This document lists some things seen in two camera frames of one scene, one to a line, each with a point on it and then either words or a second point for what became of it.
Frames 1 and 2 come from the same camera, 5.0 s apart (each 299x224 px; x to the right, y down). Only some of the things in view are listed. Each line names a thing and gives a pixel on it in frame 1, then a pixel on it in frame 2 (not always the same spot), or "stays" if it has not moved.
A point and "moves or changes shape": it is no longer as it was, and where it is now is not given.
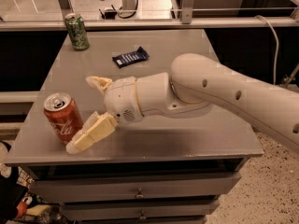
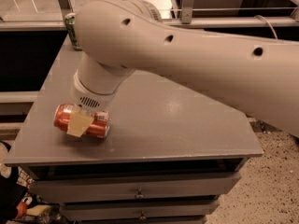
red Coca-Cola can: (63, 116) moves or changes shape
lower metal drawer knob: (142, 217) stays
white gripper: (121, 99) to (88, 101)
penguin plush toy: (33, 203) stays
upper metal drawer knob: (139, 195) stays
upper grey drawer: (135, 190) stays
